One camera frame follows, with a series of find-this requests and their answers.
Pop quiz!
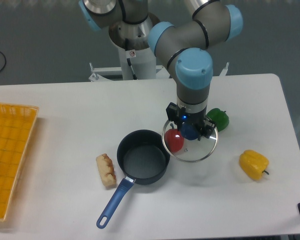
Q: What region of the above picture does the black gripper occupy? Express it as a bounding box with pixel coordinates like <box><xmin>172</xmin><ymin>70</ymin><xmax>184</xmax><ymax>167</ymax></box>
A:
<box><xmin>166</xmin><ymin>102</ymin><xmax>216</xmax><ymax>141</ymax></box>

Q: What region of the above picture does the glass lid with blue knob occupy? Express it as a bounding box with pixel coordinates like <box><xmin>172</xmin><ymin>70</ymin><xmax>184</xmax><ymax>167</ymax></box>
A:
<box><xmin>162</xmin><ymin>120</ymin><xmax>219</xmax><ymax>163</ymax></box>

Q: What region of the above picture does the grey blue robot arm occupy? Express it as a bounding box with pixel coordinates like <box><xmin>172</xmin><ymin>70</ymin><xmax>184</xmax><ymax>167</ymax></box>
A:
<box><xmin>78</xmin><ymin>0</ymin><xmax>243</xmax><ymax>141</ymax></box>

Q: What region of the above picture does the red toy bell pepper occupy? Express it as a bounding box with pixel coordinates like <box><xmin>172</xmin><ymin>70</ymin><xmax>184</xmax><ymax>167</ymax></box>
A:
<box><xmin>164</xmin><ymin>128</ymin><xmax>184</xmax><ymax>153</ymax></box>

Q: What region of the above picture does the green toy bell pepper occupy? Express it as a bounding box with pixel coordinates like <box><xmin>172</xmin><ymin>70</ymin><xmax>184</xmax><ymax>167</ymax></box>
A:
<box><xmin>206</xmin><ymin>108</ymin><xmax>230</xmax><ymax>132</ymax></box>

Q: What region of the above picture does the dark blue saucepan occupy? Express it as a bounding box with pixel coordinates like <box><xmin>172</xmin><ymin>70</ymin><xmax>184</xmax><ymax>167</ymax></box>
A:
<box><xmin>96</xmin><ymin>129</ymin><xmax>170</xmax><ymax>229</ymax></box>

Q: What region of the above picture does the yellow toy bell pepper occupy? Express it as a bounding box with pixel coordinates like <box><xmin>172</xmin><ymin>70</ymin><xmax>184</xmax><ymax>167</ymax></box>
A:
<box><xmin>239</xmin><ymin>149</ymin><xmax>269</xmax><ymax>181</ymax></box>

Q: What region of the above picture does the toy bread slice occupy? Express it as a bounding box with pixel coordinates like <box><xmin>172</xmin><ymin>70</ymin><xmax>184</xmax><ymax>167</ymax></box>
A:
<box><xmin>96</xmin><ymin>153</ymin><xmax>117</xmax><ymax>187</ymax></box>

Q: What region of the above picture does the yellow woven basket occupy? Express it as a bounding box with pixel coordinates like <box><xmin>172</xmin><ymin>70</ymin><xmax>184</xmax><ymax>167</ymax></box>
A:
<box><xmin>0</xmin><ymin>102</ymin><xmax>39</xmax><ymax>222</ymax></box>

